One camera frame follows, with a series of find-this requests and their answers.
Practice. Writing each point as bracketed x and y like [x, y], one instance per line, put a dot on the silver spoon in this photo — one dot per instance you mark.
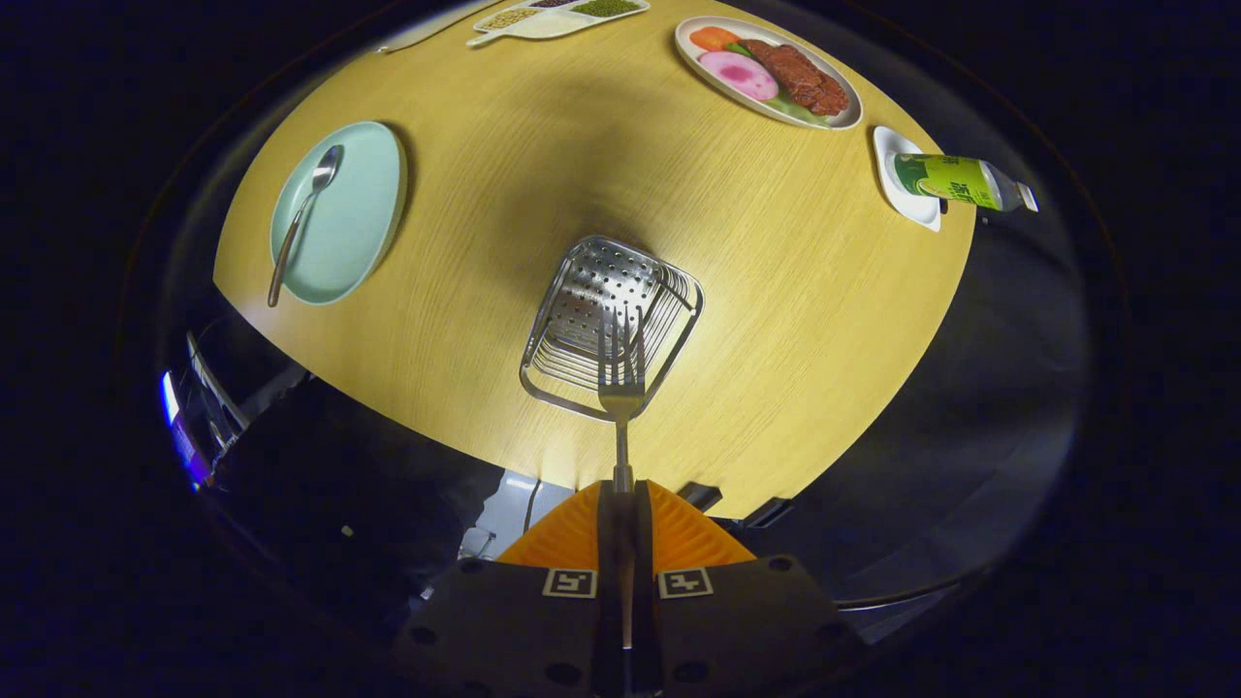
[296, 223]

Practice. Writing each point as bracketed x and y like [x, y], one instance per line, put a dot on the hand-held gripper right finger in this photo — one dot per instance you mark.
[717, 630]

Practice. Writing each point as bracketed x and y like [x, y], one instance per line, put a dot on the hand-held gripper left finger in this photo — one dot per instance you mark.
[543, 630]

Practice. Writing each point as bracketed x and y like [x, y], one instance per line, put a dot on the brown meat pieces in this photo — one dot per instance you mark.
[800, 78]

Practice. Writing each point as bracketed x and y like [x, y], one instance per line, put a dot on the white divided bean tray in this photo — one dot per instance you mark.
[543, 24]

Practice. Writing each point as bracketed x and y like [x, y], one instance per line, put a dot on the light green plate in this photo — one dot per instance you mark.
[354, 213]

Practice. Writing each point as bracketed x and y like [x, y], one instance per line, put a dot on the green drink bottle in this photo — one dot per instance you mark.
[955, 179]

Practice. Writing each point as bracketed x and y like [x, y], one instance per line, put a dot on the metal frame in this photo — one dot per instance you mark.
[218, 388]

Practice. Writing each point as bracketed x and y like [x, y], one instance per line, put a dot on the glowing blue screen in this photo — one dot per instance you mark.
[184, 436]

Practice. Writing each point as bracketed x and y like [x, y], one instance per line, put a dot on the black table bracket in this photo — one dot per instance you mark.
[700, 496]
[771, 512]

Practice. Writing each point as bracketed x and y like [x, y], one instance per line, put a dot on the orange carrot piece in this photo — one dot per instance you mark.
[715, 38]

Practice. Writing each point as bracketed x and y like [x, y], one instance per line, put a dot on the small white square dish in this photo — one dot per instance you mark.
[897, 199]

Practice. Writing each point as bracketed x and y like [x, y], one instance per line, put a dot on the green lettuce leaf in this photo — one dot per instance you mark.
[793, 110]

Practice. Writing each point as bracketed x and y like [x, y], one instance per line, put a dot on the white oval food plate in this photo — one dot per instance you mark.
[693, 58]

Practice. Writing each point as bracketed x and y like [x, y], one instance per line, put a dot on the pink round food slice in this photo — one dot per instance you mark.
[739, 75]

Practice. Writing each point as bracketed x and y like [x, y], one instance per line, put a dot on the silver fork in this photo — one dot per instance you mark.
[620, 388]

